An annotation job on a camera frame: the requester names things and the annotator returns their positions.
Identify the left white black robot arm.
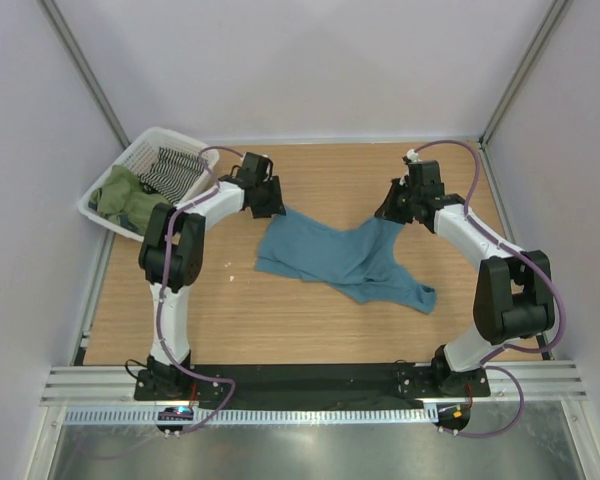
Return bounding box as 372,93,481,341
134,152,285,401

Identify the black white striped tank top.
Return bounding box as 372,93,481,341
139,147,204,204

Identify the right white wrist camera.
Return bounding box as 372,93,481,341
403,149,421,164

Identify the left aluminium frame post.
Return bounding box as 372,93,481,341
37,0,131,149

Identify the aluminium front rail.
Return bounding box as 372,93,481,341
40,360,587,406

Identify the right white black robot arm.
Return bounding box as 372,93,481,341
375,156,555,396

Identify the aluminium frame post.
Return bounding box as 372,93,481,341
37,0,131,149
479,0,572,150

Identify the right aluminium frame post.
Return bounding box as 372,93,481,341
479,0,572,150

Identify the white plastic laundry basket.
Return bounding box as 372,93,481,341
78,127,220,242

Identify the white slotted cable duct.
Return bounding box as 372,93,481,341
63,404,438,427

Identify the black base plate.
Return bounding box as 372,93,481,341
132,360,491,411

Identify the green tank top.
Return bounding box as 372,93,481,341
87,165,171,236

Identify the blue tank top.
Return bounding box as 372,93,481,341
254,207,437,314

